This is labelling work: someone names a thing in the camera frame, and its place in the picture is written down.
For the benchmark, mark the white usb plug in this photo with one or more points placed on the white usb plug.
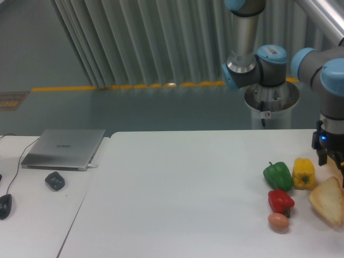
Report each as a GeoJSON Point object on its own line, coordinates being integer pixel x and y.
{"type": "Point", "coordinates": [92, 165]}

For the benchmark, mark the small black folded object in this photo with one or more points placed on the small black folded object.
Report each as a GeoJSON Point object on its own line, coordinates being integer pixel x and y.
{"type": "Point", "coordinates": [55, 181]}

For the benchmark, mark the brown egg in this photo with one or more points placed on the brown egg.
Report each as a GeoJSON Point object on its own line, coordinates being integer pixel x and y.
{"type": "Point", "coordinates": [278, 221]}

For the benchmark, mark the black computer mouse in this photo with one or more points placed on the black computer mouse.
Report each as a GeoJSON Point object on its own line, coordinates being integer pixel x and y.
{"type": "Point", "coordinates": [5, 206]}

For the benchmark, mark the silver laptop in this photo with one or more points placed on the silver laptop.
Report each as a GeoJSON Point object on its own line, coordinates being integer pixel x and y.
{"type": "Point", "coordinates": [64, 149]}

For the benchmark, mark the red bell pepper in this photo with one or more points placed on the red bell pepper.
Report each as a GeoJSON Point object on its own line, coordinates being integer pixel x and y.
{"type": "Point", "coordinates": [280, 202]}

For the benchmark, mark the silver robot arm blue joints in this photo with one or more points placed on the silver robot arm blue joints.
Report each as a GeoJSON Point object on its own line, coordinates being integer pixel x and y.
{"type": "Point", "coordinates": [322, 71]}

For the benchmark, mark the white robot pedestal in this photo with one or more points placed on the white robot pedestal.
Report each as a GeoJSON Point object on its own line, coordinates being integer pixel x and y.
{"type": "Point", "coordinates": [271, 108]}

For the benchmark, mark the triangular toasted bread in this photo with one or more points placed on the triangular toasted bread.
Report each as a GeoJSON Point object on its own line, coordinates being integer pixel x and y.
{"type": "Point", "coordinates": [327, 200]}

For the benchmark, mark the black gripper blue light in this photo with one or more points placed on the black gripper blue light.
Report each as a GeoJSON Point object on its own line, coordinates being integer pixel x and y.
{"type": "Point", "coordinates": [327, 140]}

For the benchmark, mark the green bell pepper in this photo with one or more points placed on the green bell pepper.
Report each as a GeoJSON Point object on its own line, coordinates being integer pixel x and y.
{"type": "Point", "coordinates": [278, 176]}

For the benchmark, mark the yellow bell pepper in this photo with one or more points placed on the yellow bell pepper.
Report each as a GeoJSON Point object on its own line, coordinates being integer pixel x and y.
{"type": "Point", "coordinates": [303, 174]}

